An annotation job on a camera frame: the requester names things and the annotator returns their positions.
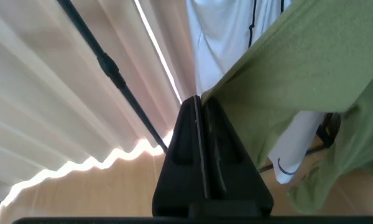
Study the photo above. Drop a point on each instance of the black clothes rack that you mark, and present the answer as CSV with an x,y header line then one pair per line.
x,y
108,67

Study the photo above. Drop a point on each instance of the green garment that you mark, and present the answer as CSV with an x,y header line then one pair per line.
x,y
298,62

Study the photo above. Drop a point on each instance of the beige curtain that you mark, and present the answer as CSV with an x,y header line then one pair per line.
x,y
49,93

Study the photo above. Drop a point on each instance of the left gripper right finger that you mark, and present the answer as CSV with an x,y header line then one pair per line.
x,y
236,180

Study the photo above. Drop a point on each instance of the pale grey shorts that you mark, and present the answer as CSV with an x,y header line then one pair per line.
x,y
217,37

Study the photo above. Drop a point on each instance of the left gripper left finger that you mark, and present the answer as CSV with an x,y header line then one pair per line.
x,y
180,180

